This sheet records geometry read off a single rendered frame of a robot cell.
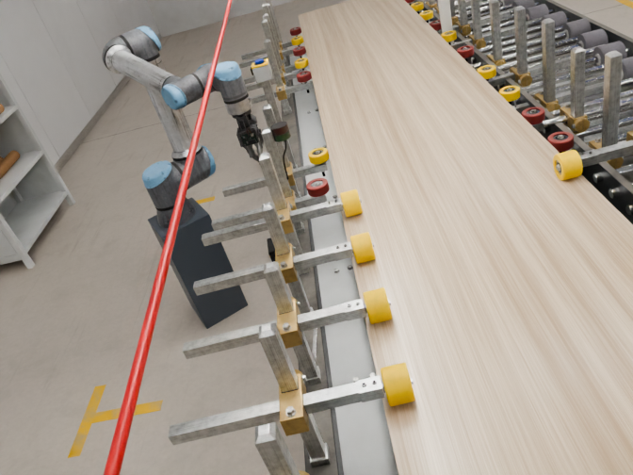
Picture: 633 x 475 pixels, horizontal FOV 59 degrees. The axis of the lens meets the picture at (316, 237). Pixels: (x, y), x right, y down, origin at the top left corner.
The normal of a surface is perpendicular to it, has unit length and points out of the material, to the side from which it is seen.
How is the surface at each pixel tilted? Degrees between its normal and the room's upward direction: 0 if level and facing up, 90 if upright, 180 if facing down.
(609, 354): 0
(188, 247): 90
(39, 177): 90
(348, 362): 0
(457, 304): 0
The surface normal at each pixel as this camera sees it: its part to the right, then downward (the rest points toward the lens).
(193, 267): 0.50, 0.38
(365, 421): -0.25, -0.80
